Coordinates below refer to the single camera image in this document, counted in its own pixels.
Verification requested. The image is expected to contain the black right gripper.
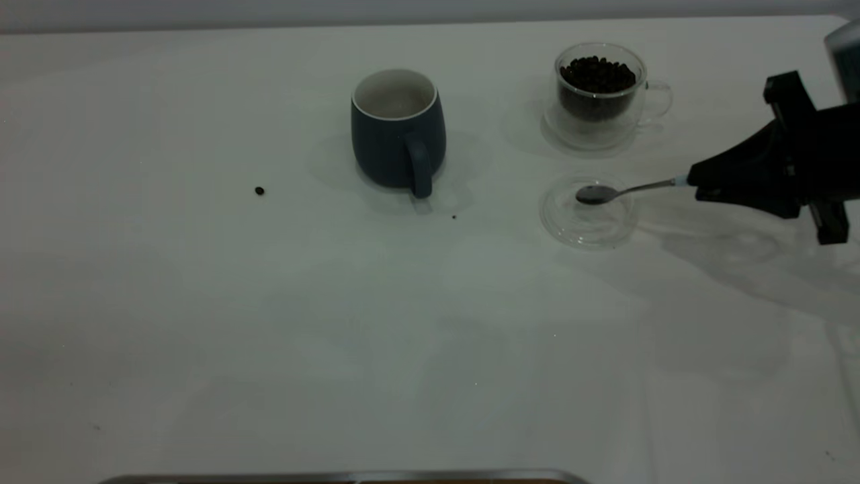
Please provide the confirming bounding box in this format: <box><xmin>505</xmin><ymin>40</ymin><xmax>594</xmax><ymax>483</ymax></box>
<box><xmin>689</xmin><ymin>71</ymin><xmax>860</xmax><ymax>245</ymax></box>

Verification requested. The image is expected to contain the metal spoon pale blue handle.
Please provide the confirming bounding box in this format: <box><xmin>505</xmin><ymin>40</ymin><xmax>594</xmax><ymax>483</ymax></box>
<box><xmin>576</xmin><ymin>175</ymin><xmax>691</xmax><ymax>206</ymax></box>

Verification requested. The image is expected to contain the dark grey ceramic mug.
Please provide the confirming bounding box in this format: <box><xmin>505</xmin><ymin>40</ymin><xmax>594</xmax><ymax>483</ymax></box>
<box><xmin>350</xmin><ymin>68</ymin><xmax>447</xmax><ymax>200</ymax></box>

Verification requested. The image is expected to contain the pile of coffee beans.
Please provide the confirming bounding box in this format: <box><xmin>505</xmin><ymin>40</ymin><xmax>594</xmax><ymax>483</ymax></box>
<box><xmin>559</xmin><ymin>56</ymin><xmax>637</xmax><ymax>122</ymax></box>

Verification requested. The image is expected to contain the clear glass saucer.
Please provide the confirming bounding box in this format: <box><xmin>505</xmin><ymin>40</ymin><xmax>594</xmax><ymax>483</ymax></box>
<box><xmin>539</xmin><ymin>173</ymin><xmax>639</xmax><ymax>251</ymax></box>

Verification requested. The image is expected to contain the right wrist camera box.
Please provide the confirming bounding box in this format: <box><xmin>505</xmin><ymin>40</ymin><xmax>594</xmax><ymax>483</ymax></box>
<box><xmin>825</xmin><ymin>20</ymin><xmax>860</xmax><ymax>103</ymax></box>

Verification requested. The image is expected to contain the clear double-wall glass cup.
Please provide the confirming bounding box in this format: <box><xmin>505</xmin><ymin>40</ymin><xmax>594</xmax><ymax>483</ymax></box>
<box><xmin>542</xmin><ymin>42</ymin><xmax>673</xmax><ymax>152</ymax></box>

